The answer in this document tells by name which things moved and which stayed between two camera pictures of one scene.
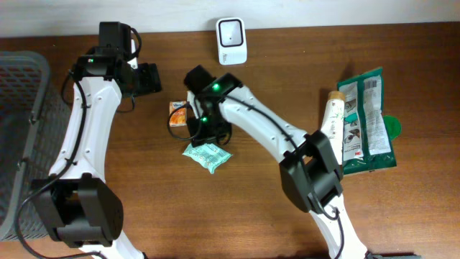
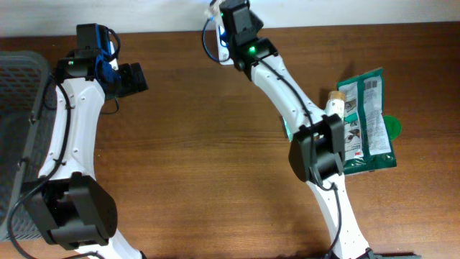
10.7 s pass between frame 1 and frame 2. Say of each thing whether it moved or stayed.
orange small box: moved
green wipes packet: stayed
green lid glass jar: stayed
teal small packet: moved
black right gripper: moved
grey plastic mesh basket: stayed
